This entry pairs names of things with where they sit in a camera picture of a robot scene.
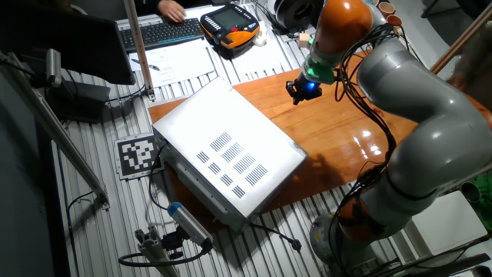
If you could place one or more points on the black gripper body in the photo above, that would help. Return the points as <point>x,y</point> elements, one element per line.
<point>307,89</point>

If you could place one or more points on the white duck figure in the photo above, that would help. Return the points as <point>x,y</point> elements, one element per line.
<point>261,37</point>

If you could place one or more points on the black white fiducial marker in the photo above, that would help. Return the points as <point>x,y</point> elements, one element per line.
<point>139,155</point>

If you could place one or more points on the black pen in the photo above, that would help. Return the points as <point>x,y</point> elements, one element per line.
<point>148,65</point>

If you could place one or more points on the forearm in black sleeve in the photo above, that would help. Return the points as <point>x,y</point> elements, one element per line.
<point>153,4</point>

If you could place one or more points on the green cloth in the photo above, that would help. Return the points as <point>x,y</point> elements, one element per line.
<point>485,192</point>

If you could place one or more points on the black round container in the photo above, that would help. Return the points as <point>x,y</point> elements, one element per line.
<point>296,13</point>

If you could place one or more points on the bare hand black sleeve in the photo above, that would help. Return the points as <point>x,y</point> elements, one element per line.
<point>172,9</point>

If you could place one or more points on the white box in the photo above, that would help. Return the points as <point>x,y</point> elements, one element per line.
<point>446,223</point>

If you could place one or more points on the printed paper sheet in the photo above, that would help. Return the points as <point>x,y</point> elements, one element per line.
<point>173,63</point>
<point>257,57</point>

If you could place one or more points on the wooden cube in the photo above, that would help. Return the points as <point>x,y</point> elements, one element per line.
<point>304,40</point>

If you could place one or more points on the silver camera blue end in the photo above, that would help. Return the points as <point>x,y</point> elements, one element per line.
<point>190,225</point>

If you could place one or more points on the grey sensor device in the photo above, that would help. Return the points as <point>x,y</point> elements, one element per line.
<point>54,67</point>

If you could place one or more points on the aluminium frame beam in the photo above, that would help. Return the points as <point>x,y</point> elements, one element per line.
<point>57,131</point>

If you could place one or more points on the silver orange robot arm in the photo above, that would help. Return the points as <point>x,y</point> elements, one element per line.
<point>423,115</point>

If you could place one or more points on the silver wrist camera green mount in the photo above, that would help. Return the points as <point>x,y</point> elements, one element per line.
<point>319,71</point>

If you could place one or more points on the person torso olive sweater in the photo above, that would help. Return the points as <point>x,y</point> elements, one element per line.
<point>478,65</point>

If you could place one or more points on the black keyboard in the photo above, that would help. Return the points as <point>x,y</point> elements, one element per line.
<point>161,32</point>

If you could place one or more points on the black camera clamp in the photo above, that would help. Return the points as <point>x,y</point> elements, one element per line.
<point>173,242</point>

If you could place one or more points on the right hand olive sleeve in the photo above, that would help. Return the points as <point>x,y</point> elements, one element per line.
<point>458,80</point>

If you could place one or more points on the black box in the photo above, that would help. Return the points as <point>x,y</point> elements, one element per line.
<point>80,102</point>

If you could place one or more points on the wooden board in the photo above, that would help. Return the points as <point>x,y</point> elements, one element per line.
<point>326,123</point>

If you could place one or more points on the terracotta mug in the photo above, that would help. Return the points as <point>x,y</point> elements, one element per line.
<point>395,21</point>

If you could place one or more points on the green cup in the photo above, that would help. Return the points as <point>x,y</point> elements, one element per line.
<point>471,192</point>

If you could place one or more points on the aluminium profile stand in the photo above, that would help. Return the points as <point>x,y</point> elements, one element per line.
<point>153,250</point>

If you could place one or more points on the black monitor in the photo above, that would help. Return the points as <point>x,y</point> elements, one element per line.
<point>77,42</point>

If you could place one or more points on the silver microwave oven body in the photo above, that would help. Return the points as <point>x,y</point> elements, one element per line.
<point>215,146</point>

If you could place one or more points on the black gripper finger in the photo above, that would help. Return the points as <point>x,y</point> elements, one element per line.
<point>296,101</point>
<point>290,86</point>

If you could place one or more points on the orange black teach pendant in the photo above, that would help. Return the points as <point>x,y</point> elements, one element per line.
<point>230,19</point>

